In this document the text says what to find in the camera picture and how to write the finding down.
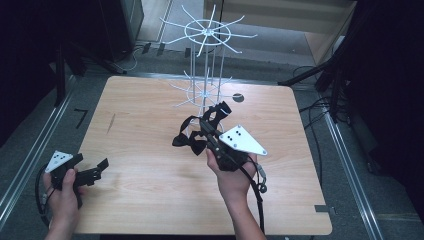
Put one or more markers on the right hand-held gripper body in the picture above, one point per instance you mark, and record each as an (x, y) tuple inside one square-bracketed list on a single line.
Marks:
[(241, 141)]

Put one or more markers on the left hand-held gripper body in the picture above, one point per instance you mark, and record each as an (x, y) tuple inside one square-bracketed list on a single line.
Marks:
[(61, 160)]

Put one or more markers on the person's right hand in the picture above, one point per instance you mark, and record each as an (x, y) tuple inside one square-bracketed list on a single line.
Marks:
[(233, 183)]

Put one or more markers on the person's left hand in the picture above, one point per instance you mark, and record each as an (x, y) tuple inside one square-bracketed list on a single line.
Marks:
[(63, 203)]

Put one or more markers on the black metal stand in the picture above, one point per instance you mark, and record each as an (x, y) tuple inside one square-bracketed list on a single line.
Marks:
[(313, 71), (61, 66)]

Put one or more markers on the black cabinet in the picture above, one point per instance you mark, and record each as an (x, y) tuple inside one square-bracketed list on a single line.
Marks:
[(123, 26)]

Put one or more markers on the light wooden furniture panel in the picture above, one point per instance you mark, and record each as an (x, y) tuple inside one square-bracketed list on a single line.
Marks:
[(283, 15)]

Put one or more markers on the metal floor rail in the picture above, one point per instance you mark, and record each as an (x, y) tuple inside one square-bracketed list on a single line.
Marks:
[(353, 176), (33, 150)]

